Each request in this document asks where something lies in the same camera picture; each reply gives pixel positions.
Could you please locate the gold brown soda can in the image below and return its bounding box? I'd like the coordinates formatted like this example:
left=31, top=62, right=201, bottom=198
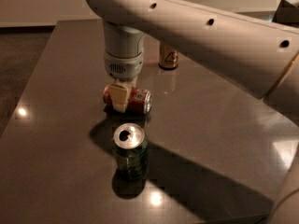
left=159, top=42, right=178, bottom=70

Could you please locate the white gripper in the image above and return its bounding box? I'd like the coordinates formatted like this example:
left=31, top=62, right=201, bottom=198
left=104, top=52, right=143, bottom=113

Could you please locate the dark box at table corner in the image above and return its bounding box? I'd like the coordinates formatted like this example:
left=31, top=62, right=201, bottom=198
left=272, top=0, right=299, bottom=27

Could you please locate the green soda can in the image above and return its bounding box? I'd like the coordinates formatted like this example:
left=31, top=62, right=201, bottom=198
left=113, top=123, right=148, bottom=180

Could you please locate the red coke can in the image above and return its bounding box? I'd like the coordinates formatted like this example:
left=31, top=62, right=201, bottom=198
left=103, top=85, right=151, bottom=115

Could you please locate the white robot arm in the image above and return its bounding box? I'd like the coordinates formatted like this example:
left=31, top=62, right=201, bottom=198
left=86, top=0, right=299, bottom=124

